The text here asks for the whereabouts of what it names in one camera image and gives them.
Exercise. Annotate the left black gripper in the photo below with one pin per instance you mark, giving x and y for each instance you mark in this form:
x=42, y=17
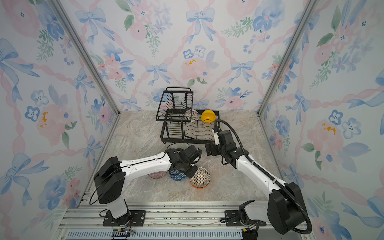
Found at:
x=191, y=174

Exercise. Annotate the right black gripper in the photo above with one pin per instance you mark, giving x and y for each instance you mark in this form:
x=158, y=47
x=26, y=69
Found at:
x=213, y=146

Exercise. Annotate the blue patterned bowl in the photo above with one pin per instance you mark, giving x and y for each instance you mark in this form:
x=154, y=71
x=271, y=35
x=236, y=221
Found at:
x=177, y=175

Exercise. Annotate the orange dotted patterned bowl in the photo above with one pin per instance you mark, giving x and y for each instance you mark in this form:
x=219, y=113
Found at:
x=201, y=179

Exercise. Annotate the pink patterned bowl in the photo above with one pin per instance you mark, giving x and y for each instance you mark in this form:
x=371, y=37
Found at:
x=158, y=175

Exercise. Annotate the yellow bowl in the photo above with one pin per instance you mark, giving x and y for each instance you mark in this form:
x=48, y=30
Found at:
x=208, y=116

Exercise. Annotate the white red patterned bowl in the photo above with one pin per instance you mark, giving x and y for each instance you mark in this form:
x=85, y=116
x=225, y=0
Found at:
x=192, y=115

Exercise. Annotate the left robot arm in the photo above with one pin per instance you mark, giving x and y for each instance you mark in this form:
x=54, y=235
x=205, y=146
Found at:
x=114, y=174

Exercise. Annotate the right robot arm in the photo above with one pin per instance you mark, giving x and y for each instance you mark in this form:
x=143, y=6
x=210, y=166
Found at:
x=285, y=209

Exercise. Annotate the black wire dish rack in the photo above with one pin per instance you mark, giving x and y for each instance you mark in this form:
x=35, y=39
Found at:
x=176, y=128

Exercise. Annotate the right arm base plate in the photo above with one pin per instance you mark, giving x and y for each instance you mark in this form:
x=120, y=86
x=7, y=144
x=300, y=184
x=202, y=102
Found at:
x=236, y=219

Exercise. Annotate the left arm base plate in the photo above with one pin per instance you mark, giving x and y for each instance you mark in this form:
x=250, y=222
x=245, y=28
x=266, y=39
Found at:
x=133, y=218

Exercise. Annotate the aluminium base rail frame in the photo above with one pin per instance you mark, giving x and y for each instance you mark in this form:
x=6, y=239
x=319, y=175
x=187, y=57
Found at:
x=161, y=221

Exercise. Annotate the left aluminium corner post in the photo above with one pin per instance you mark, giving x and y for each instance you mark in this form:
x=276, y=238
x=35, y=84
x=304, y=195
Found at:
x=63, y=17

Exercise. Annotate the aluminium corner post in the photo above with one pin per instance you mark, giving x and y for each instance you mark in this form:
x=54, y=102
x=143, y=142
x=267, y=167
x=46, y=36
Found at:
x=303, y=22
x=63, y=17

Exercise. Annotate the right aluminium corner post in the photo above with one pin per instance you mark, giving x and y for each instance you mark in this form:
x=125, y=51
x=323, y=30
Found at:
x=303, y=22

